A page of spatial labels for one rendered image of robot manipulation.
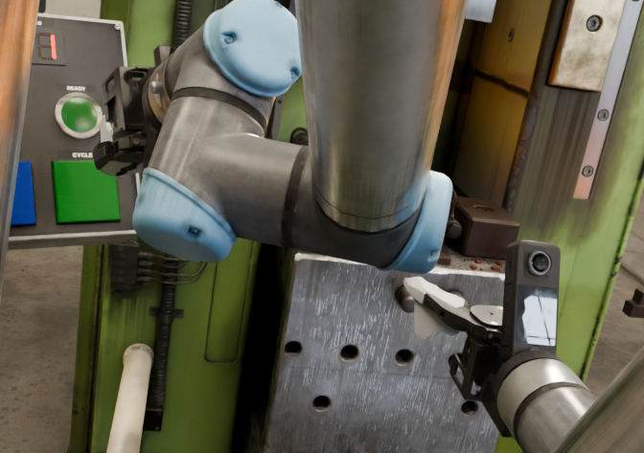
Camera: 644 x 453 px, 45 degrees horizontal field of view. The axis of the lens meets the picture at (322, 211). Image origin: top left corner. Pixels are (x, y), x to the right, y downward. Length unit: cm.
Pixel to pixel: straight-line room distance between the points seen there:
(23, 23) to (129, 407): 101
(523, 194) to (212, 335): 60
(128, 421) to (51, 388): 130
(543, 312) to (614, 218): 76
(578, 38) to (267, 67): 84
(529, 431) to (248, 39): 37
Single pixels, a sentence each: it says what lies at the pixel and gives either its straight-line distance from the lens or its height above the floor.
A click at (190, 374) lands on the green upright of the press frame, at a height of 59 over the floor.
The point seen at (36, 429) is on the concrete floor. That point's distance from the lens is 231.
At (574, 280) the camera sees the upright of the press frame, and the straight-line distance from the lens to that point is 149.
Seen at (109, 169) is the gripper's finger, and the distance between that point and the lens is 83.
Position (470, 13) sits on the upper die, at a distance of 113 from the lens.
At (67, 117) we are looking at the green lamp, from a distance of 98.
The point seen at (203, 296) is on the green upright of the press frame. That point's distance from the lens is 134.
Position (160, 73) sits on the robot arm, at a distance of 66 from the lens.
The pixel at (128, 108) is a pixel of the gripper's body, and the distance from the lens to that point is 75.
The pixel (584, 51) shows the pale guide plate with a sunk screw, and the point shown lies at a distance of 134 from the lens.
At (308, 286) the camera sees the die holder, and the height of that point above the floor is 87.
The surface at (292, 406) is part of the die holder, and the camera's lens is 122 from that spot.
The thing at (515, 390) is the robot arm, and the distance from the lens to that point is 69.
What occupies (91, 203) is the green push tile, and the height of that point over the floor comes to 100.
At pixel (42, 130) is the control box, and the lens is 97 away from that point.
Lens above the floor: 131
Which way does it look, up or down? 17 degrees down
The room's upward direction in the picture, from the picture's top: 10 degrees clockwise
